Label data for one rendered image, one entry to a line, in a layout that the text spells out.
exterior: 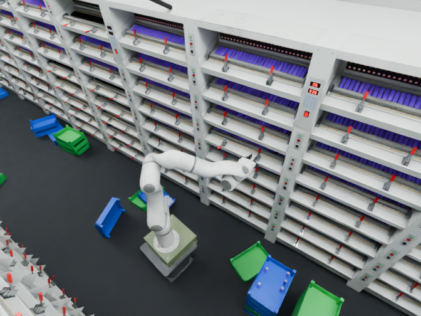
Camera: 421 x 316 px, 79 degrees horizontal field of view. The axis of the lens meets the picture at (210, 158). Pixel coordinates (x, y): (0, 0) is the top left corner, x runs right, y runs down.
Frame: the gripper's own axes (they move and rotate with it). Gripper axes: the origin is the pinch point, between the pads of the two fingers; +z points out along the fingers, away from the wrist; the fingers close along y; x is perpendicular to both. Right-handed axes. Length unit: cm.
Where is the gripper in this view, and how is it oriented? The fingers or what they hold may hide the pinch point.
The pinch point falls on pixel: (252, 158)
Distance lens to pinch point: 162.3
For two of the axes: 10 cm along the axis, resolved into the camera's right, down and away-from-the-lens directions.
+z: 5.6, -4.6, 6.8
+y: 8.2, 3.9, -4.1
